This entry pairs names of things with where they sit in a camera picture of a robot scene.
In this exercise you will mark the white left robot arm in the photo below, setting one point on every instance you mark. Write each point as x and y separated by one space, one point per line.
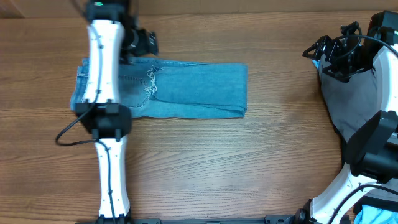
114 36

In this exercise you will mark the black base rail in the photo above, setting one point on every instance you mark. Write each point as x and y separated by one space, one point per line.
270 219

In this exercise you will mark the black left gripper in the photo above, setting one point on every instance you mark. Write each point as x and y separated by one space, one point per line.
144 46

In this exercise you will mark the grey trousers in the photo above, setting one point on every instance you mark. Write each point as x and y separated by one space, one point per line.
350 106

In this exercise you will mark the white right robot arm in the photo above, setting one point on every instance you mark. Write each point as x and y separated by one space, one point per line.
358 76

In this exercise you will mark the light blue garment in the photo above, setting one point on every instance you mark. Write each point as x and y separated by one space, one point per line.
376 203

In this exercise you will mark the light blue denim jeans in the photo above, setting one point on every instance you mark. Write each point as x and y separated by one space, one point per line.
175 89

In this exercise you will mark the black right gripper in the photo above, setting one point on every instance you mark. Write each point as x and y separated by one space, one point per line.
321 45

